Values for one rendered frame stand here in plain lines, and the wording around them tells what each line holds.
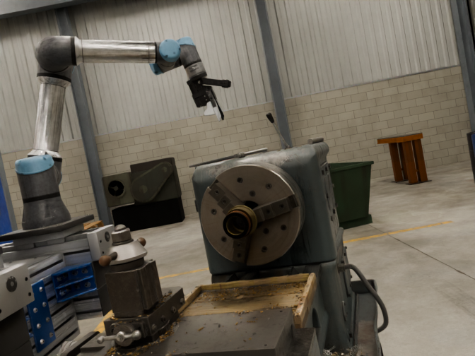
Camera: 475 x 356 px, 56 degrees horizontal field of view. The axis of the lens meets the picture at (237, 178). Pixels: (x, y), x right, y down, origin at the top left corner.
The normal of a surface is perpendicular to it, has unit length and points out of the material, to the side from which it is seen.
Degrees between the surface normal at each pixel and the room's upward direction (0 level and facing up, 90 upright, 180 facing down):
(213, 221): 90
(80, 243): 90
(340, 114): 90
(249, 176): 90
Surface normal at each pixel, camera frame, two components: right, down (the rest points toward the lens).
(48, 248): -0.13, 0.07
